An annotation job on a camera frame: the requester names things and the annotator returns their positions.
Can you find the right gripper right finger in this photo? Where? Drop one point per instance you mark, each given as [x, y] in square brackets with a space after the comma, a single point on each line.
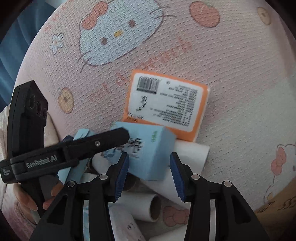
[235, 220]

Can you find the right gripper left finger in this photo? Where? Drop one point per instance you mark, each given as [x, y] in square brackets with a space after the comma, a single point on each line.
[63, 220]

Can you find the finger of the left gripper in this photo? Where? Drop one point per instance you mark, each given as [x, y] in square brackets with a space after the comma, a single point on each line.
[54, 158]

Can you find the light blue glasses case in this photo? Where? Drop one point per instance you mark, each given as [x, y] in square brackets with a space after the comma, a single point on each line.
[75, 173]

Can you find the light blue small box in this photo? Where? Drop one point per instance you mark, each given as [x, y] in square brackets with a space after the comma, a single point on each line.
[149, 148]

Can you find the orange labelled box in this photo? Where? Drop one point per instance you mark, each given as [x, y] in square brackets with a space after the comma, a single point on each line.
[157, 99]

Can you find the person's left hand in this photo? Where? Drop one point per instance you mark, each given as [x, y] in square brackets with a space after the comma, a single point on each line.
[28, 202]

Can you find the brown cardboard box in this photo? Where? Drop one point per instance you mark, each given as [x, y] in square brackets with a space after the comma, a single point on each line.
[278, 211]

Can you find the white cardboard tube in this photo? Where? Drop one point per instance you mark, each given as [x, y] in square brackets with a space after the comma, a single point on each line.
[142, 206]
[123, 224]
[186, 163]

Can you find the pink Hello Kitty blanket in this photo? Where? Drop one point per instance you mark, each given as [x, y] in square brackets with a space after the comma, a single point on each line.
[82, 54]

